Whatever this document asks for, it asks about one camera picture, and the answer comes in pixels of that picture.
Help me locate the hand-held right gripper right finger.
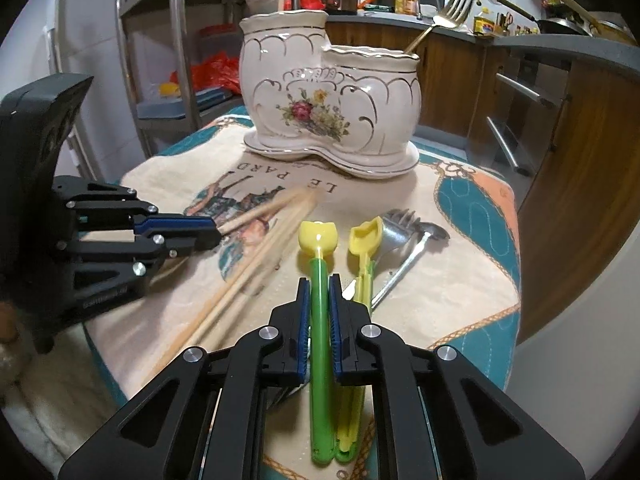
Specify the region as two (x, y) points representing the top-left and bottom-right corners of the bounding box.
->
(327, 275), (587, 480)

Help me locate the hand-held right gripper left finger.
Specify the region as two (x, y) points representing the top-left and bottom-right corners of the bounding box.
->
(57, 276), (312, 480)

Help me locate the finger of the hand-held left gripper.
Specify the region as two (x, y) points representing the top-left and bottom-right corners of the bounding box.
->
(52, 176), (223, 242)
(60, 231), (223, 321)

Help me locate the green tulip-headed plastic utensil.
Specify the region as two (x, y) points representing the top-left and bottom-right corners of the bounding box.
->
(298, 220), (342, 466)

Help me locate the yellow shovel-headed plastic utensil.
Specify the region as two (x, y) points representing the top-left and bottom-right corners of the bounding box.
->
(334, 217), (386, 465)

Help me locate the silver pasta server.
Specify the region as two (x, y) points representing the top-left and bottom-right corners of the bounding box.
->
(342, 208), (422, 301)

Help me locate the white floral ceramic utensil holder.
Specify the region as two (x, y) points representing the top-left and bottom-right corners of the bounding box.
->
(239, 10), (422, 180)

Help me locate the person's left hand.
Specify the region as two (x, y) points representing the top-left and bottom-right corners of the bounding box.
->
(0, 301), (20, 345)

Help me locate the silver metal spoon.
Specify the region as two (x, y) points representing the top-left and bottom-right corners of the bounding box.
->
(371, 221), (451, 311)

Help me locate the printed beige teal tablecloth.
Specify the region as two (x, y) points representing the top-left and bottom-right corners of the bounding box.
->
(82, 112), (522, 480)

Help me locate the blue plastic tray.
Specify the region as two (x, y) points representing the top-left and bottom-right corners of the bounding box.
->
(136, 85), (242, 122)

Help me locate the steel shelf rack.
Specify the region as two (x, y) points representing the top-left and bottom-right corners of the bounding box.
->
(114, 0), (301, 161)

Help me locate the red-lidded plastic container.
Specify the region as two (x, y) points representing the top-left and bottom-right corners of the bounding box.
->
(199, 22), (244, 61)

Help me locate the wooden kitchen cabinet with countertop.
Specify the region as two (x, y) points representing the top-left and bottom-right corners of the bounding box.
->
(324, 7), (640, 346)

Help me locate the gold metal fork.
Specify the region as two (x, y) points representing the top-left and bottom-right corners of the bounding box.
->
(402, 0), (475, 56)

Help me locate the yellow cooking oil bottle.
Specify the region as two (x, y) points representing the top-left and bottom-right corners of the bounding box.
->
(472, 7), (502, 37)

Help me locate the black wok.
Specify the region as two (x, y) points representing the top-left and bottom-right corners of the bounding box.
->
(495, 0), (597, 37)

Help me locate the wooden spatula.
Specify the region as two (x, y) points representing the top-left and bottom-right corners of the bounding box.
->
(542, 0), (604, 34)

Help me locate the beige frying pan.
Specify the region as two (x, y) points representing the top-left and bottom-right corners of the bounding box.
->
(594, 20), (637, 45)

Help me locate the steel-handled built-in appliance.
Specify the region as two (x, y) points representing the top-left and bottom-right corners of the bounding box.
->
(481, 57), (572, 177)

